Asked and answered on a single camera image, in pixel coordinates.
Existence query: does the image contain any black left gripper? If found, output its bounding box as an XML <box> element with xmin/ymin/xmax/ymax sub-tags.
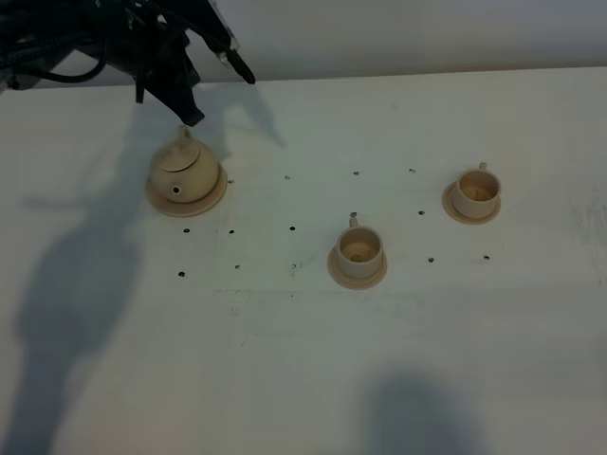
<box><xmin>80</xmin><ymin>1</ymin><xmax>205</xmax><ymax>125</ymax></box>

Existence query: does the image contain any beige teapot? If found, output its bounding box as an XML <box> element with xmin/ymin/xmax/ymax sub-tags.
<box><xmin>149</xmin><ymin>125</ymin><xmax>220</xmax><ymax>204</ymax></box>

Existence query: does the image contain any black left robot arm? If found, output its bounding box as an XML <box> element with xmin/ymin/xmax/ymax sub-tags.
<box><xmin>1</xmin><ymin>1</ymin><xmax>205</xmax><ymax>126</ymax></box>

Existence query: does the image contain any beige teapot saucer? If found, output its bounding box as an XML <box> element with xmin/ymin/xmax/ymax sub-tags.
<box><xmin>145</xmin><ymin>165</ymin><xmax>228</xmax><ymax>218</ymax></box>

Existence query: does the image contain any near beige teacup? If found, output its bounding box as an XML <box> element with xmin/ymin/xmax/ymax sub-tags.
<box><xmin>336</xmin><ymin>212</ymin><xmax>385</xmax><ymax>278</ymax></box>

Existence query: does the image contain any beige teacup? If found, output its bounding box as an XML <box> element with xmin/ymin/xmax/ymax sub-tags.
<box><xmin>455</xmin><ymin>162</ymin><xmax>502</xmax><ymax>200</ymax></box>
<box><xmin>336</xmin><ymin>212</ymin><xmax>385</xmax><ymax>278</ymax></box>

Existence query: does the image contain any near beige cup saucer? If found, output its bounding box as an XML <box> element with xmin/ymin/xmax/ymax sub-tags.
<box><xmin>327</xmin><ymin>247</ymin><xmax>388</xmax><ymax>290</ymax></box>

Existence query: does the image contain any beige cup saucer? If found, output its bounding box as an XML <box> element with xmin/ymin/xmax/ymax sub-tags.
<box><xmin>327</xmin><ymin>247</ymin><xmax>388</xmax><ymax>290</ymax></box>
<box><xmin>441</xmin><ymin>183</ymin><xmax>501</xmax><ymax>226</ymax></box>

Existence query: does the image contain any far beige cup saucer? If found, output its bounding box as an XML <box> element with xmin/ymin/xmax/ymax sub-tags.
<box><xmin>441</xmin><ymin>183</ymin><xmax>501</xmax><ymax>226</ymax></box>

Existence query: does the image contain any far beige teacup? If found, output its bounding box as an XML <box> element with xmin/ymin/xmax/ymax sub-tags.
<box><xmin>455</xmin><ymin>162</ymin><xmax>502</xmax><ymax>200</ymax></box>

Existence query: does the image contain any braided black cable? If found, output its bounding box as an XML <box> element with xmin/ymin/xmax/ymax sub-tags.
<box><xmin>0</xmin><ymin>13</ymin><xmax>143</xmax><ymax>103</ymax></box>

